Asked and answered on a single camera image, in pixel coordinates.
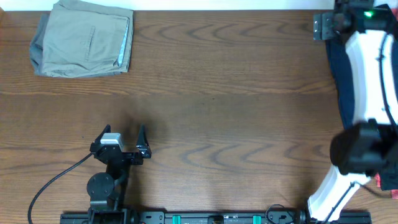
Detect folded khaki shorts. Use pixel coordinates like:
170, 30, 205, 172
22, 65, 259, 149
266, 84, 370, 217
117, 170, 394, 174
40, 1, 134, 78

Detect black right base cable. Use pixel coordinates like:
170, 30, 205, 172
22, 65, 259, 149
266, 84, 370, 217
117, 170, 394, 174
265, 203, 296, 224

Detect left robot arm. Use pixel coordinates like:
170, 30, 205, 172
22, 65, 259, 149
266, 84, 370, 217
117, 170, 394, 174
86, 124, 152, 223

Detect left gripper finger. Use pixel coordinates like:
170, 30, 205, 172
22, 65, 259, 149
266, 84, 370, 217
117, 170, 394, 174
136, 124, 149, 147
95, 124, 111, 144

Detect red garment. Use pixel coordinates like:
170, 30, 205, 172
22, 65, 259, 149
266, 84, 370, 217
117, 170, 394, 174
374, 174, 397, 200

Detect navy blue shorts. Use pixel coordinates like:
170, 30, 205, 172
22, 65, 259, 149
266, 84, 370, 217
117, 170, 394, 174
325, 40, 354, 129

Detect black garment pile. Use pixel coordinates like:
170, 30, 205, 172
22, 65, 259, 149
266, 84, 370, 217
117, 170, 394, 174
379, 173, 398, 190

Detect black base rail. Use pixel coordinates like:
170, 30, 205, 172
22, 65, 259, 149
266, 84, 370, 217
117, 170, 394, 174
60, 210, 373, 224

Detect grey folded garment underneath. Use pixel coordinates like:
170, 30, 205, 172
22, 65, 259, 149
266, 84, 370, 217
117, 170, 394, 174
29, 13, 49, 76

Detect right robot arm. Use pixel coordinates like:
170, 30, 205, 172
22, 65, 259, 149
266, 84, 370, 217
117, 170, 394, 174
306, 1, 397, 223

